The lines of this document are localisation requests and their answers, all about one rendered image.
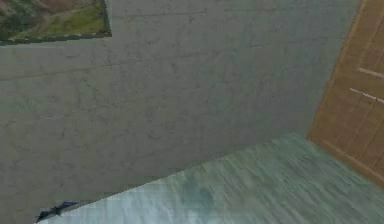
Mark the framed landscape picture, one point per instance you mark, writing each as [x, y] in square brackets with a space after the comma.
[50, 18]

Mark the brown wooden cupboard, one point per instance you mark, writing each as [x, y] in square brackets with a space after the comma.
[356, 110]

